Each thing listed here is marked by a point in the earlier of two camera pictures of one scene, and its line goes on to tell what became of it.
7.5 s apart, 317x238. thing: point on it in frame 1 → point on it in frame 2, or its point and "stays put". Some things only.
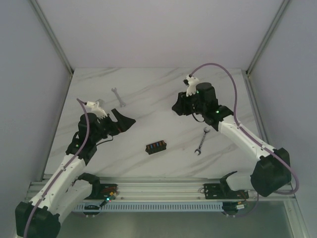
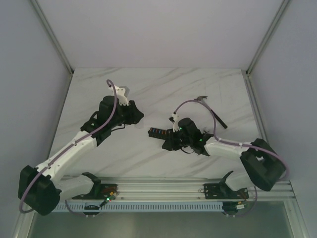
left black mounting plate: (102, 191) stays put
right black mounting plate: (223, 191) stays put
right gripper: (180, 106) → (170, 144)
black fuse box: (156, 147) → (157, 133)
